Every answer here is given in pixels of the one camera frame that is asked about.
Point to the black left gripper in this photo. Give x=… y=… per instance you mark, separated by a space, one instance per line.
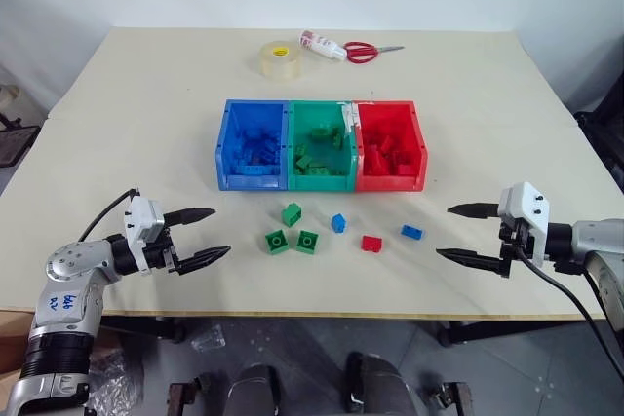
x=163 y=253

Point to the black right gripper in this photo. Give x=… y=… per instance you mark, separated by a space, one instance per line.
x=513 y=240

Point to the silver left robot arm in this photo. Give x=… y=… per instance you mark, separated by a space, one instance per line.
x=73 y=265

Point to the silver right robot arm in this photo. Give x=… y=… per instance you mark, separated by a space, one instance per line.
x=595 y=240

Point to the blue plastic bin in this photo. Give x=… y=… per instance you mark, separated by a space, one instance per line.
x=253 y=183

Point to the green toy brick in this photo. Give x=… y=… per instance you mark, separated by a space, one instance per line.
x=322 y=132
x=321 y=171
x=291 y=215
x=276 y=242
x=304 y=163
x=306 y=242
x=300 y=150
x=337 y=141

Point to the long blue toy brick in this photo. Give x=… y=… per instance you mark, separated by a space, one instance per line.
x=253 y=169

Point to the red toy brick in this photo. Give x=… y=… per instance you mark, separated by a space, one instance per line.
x=404 y=162
x=375 y=161
x=371 y=244
x=388 y=144

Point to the red plastic bin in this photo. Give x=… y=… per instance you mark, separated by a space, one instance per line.
x=387 y=183

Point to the small clear plastic bag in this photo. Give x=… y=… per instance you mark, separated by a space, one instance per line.
x=208 y=338

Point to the green plastic bin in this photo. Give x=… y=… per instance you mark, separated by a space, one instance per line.
x=319 y=183

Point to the rusty caster wheel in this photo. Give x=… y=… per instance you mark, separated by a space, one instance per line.
x=451 y=394
x=187 y=394

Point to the dark rounded shape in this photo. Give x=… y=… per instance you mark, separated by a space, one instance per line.
x=256 y=391
x=380 y=387

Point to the white torn tape strip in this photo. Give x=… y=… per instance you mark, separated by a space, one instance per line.
x=349 y=119

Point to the large clear plastic bag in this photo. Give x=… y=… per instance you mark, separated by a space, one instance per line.
x=114 y=387

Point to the clear packing tape roll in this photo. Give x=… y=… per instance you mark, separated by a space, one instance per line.
x=280 y=63

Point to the black stand base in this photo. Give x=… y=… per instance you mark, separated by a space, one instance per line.
x=17 y=140

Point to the brown cardboard box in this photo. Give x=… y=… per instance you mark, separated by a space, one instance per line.
x=14 y=338

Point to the white glue bottle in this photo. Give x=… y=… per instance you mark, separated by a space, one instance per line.
x=322 y=45

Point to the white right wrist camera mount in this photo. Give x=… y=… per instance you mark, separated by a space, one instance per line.
x=524 y=201

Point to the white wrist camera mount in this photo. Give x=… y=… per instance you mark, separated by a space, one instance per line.
x=141 y=216
x=524 y=201

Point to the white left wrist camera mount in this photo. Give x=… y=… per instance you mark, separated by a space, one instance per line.
x=141 y=216

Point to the black table frame bar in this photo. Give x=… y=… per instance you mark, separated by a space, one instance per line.
x=512 y=330

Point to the black equipment frame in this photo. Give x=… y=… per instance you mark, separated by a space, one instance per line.
x=604 y=128

